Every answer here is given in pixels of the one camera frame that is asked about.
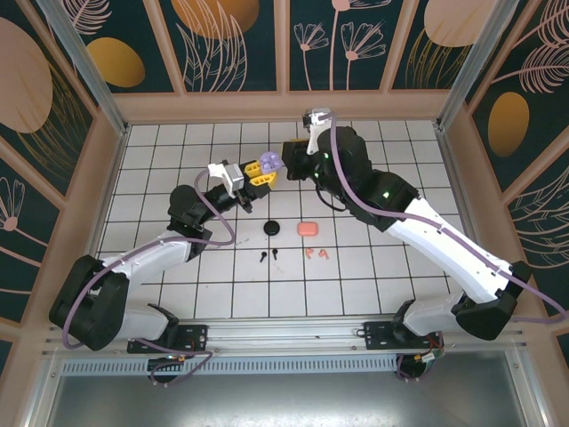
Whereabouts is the grey metal sheet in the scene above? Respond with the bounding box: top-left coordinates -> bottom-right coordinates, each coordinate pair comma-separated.
26,373 -> 546,427

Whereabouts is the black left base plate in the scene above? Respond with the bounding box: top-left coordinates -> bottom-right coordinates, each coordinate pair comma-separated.
127,324 -> 210,356

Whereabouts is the purple earbud charging case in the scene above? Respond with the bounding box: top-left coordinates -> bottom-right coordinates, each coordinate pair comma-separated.
259,151 -> 285,173

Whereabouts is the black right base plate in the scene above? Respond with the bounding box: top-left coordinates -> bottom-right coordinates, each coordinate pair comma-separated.
363,320 -> 404,352

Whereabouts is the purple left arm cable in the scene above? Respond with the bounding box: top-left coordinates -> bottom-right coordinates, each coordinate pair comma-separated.
61,168 -> 236,350

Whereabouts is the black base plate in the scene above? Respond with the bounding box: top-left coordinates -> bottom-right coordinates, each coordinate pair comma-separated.
363,320 -> 404,352
127,324 -> 210,356

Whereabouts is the aluminium mounting rail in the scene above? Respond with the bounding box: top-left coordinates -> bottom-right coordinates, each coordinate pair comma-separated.
42,315 -> 528,357

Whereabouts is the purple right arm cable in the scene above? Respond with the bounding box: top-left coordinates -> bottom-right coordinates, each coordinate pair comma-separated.
326,113 -> 569,324

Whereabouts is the slotted grey cable duct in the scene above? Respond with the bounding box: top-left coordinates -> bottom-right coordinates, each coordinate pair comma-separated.
60,359 -> 401,375

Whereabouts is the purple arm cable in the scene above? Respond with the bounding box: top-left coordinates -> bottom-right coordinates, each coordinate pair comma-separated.
326,113 -> 569,324
61,168 -> 236,350

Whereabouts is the aluminium frame post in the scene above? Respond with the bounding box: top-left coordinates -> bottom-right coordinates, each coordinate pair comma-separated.
37,0 -> 131,137
436,0 -> 531,131

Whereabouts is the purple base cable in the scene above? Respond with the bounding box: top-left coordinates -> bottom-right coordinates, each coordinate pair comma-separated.
148,349 -> 218,388
397,354 -> 429,383

